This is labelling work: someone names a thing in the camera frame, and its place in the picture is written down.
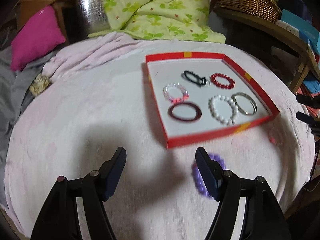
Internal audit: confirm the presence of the purple bead bracelet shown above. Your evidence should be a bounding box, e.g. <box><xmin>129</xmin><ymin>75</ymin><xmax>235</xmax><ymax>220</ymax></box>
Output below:
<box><xmin>191</xmin><ymin>152</ymin><xmax>227</xmax><ymax>201</ymax></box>

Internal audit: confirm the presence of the small pink bead bracelet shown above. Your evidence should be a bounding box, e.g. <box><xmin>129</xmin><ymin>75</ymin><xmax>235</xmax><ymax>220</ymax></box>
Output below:
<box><xmin>267</xmin><ymin>127</ymin><xmax>284</xmax><ymax>147</ymax></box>

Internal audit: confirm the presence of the white bead bracelet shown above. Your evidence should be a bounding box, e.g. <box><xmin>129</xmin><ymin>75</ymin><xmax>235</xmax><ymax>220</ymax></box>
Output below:
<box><xmin>208</xmin><ymin>94</ymin><xmax>240</xmax><ymax>126</ymax></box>

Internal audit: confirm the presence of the dark maroon hair tie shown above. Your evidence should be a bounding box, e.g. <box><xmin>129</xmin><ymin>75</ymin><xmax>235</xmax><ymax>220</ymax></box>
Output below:
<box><xmin>167</xmin><ymin>101</ymin><xmax>203</xmax><ymax>123</ymax></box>

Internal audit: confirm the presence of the silver metal bangle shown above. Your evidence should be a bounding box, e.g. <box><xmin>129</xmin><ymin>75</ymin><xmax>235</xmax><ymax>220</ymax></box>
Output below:
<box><xmin>232</xmin><ymin>92</ymin><xmax>257</xmax><ymax>116</ymax></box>

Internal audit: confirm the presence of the pink translucent bead bracelet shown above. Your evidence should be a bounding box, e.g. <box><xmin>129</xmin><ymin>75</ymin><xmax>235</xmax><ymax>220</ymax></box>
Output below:
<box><xmin>162</xmin><ymin>81</ymin><xmax>190</xmax><ymax>105</ymax></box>

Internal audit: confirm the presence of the red bead bracelet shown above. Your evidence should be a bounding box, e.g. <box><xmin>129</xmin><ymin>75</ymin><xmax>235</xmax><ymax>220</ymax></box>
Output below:
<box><xmin>209</xmin><ymin>72</ymin><xmax>236</xmax><ymax>90</ymax></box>

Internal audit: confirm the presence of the black hair tie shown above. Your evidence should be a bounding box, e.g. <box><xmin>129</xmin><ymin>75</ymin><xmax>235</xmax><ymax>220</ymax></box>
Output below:
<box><xmin>183</xmin><ymin>69</ymin><xmax>211</xmax><ymax>88</ymax></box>

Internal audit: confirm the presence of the blue cardboard box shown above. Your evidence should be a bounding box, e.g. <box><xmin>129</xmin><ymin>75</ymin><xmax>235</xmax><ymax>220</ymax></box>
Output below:
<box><xmin>281</xmin><ymin>9</ymin><xmax>319</xmax><ymax>55</ymax></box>

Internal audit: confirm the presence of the wooden shelf rack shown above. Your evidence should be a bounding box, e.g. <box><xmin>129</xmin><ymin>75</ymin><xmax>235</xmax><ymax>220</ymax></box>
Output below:
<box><xmin>213</xmin><ymin>7</ymin><xmax>319</xmax><ymax>93</ymax></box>

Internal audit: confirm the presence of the pale pink fleece blanket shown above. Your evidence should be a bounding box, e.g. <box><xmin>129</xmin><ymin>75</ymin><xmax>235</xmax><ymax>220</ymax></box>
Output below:
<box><xmin>5</xmin><ymin>41</ymin><xmax>315</xmax><ymax>239</ymax></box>

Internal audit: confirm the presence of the red shallow box lid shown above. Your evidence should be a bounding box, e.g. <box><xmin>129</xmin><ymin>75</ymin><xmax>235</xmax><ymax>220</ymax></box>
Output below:
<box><xmin>145</xmin><ymin>51</ymin><xmax>279</xmax><ymax>148</ymax></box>

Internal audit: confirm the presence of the woven wicker basket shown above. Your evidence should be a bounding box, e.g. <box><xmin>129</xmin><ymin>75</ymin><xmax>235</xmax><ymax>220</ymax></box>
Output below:
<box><xmin>216</xmin><ymin>0</ymin><xmax>281</xmax><ymax>23</ymax></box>

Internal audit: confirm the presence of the beige floral fabric pouch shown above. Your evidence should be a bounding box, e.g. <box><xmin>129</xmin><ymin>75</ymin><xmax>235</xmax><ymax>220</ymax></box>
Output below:
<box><xmin>29</xmin><ymin>73</ymin><xmax>51</xmax><ymax>97</ymax></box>

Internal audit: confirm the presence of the grey cloth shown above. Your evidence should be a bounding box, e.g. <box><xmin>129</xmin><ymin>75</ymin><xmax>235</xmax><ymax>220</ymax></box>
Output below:
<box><xmin>0</xmin><ymin>47</ymin><xmax>56</xmax><ymax>207</ymax></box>

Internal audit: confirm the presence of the magenta pillow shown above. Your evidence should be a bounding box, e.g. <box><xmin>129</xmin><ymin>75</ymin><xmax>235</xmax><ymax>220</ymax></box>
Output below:
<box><xmin>10</xmin><ymin>5</ymin><xmax>66</xmax><ymax>72</ymax></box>

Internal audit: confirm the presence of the green clover print quilt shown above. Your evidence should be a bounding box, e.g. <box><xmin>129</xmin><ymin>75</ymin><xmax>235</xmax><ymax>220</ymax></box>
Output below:
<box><xmin>89</xmin><ymin>0</ymin><xmax>226</xmax><ymax>43</ymax></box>

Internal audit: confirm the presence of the silver foil insulation mat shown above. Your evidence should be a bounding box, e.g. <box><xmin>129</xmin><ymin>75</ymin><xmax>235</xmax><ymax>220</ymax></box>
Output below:
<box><xmin>76</xmin><ymin>0</ymin><xmax>110</xmax><ymax>34</ymax></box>

